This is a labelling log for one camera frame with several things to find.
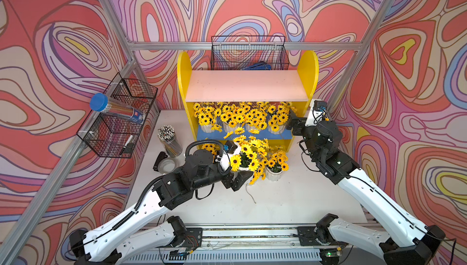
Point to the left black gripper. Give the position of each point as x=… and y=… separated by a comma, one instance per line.
x=238, y=181

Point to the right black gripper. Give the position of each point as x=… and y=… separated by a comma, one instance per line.
x=300, y=124

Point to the sunflower pot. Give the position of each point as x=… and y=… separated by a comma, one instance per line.
x=251, y=155
x=255, y=115
x=208, y=116
x=213, y=148
x=278, y=116
x=230, y=117
x=276, y=165

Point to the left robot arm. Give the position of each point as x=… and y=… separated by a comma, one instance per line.
x=115, y=240

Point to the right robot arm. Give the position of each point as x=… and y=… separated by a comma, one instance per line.
x=405, y=239

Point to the blue item in rear basket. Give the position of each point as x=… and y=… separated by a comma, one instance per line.
x=258, y=66

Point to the clear tape roll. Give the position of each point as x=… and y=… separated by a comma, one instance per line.
x=164, y=164

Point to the yellow shelf unit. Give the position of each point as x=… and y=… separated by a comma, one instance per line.
x=295, y=86

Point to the clear jar of pencils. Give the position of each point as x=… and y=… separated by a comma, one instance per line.
x=168, y=138

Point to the black marker in basket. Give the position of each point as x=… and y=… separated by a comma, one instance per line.
x=129, y=146

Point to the blue capped pencil tube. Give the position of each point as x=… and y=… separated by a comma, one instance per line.
x=107, y=105

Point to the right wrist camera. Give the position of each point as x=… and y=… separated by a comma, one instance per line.
x=317, y=113

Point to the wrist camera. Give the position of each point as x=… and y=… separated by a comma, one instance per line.
x=230, y=149
x=317, y=113

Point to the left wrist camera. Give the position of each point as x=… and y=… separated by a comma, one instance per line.
x=230, y=149

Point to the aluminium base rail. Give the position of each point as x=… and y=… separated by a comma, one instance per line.
x=250, y=245

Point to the black wire basket rear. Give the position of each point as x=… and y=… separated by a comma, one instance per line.
x=234, y=52

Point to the black wire basket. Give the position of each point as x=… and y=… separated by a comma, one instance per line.
x=234, y=52
x=105, y=135

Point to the black wire basket left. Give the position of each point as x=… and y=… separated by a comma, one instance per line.
x=105, y=135

